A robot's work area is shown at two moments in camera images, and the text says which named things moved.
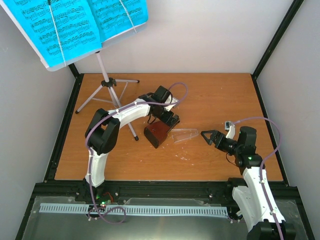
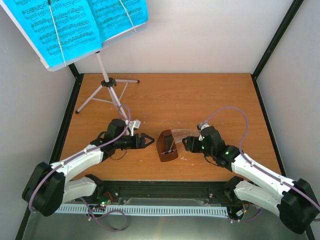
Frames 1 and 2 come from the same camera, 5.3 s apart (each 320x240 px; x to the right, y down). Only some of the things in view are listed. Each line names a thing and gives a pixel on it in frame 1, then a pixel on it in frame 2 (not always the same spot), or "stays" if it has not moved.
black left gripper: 166,120 to 136,145
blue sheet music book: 63,31 stays
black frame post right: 291,13 stays
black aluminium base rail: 147,191 stays
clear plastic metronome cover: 180,134 stays
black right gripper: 213,137 to 192,142
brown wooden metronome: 156,133 to 166,146
